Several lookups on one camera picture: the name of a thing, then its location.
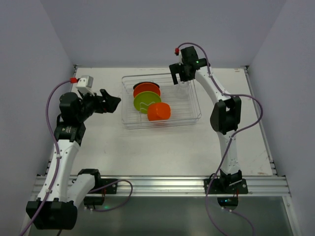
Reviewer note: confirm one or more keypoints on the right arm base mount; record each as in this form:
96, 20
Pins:
231, 185

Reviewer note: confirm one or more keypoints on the black plate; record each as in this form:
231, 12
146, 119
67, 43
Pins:
152, 83

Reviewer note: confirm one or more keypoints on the aluminium frame rail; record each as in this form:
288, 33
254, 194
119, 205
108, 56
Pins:
192, 186

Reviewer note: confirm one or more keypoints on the green plate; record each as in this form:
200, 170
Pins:
142, 101

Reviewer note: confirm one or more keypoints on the clear glass cup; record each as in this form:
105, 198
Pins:
182, 90

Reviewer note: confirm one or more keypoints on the white wire dish rack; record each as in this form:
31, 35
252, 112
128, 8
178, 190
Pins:
153, 100

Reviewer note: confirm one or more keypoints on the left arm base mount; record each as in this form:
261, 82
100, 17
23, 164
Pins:
104, 186

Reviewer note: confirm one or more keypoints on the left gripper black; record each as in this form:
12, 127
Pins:
100, 102

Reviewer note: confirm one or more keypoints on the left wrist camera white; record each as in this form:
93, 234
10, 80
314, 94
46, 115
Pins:
84, 85

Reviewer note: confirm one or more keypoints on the clear plastic rack tray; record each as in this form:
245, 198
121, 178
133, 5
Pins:
183, 112

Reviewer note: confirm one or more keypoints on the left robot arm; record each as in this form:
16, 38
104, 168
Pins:
56, 206

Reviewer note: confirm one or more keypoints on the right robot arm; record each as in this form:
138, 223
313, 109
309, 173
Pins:
224, 118

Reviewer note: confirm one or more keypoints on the orange plate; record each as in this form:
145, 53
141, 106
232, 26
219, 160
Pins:
146, 87

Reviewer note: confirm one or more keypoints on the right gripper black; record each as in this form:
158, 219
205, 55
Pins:
179, 69

